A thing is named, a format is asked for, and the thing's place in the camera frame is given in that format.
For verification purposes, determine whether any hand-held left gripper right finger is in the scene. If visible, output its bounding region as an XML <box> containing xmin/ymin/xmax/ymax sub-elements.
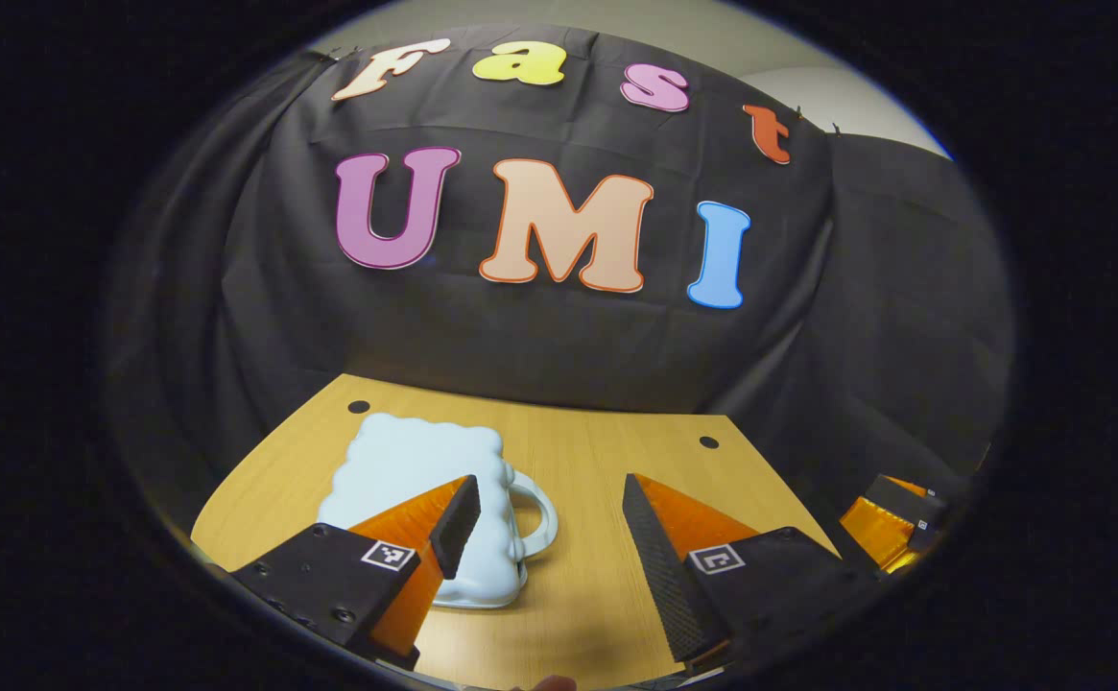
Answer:
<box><xmin>622</xmin><ymin>472</ymin><xmax>881</xmax><ymax>673</ymax></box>

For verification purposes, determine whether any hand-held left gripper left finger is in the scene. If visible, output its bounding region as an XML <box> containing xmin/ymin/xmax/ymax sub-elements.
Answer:
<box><xmin>230</xmin><ymin>474</ymin><xmax>483</xmax><ymax>671</ymax></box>

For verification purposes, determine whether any light blue suitcase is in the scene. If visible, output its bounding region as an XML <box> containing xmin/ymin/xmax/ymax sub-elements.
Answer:
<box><xmin>317</xmin><ymin>413</ymin><xmax>559</xmax><ymax>609</ymax></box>

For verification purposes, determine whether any black backdrop cloth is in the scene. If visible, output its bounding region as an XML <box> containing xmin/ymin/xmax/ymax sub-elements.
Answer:
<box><xmin>103</xmin><ymin>24</ymin><xmax>1015</xmax><ymax>538</ymax></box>

